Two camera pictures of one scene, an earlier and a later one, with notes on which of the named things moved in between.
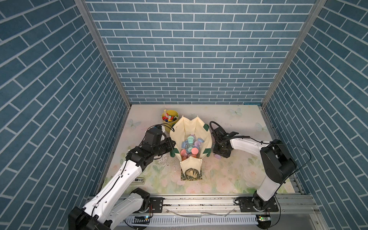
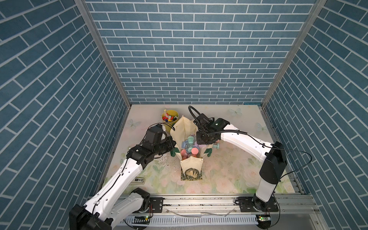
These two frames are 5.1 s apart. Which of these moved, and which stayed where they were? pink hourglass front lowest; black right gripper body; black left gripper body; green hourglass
Moved: black right gripper body
Stayed: pink hourglass front lowest; green hourglass; black left gripper body
